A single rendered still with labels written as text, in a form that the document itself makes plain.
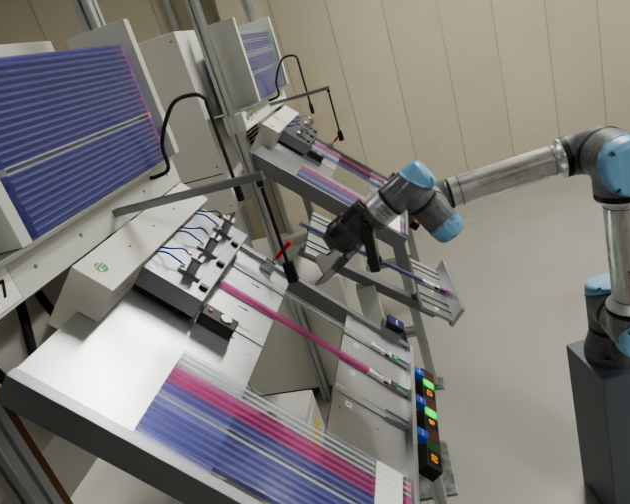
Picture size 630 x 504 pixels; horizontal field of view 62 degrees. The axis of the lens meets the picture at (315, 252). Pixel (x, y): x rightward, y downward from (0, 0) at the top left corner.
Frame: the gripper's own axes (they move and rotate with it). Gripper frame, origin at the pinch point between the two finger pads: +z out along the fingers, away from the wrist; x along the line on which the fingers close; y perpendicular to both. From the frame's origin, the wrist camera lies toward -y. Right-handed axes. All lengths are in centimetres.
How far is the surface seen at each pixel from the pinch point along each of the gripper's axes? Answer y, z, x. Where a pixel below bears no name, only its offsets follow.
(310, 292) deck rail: -4.1, 10.1, -8.1
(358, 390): -21.2, 6.2, 19.1
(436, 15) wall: 8, -71, -324
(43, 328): 38, 35, 34
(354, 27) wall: 46, -23, -309
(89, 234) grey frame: 43, 14, 29
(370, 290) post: -22.5, 7.1, -30.8
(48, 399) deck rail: 28, 16, 60
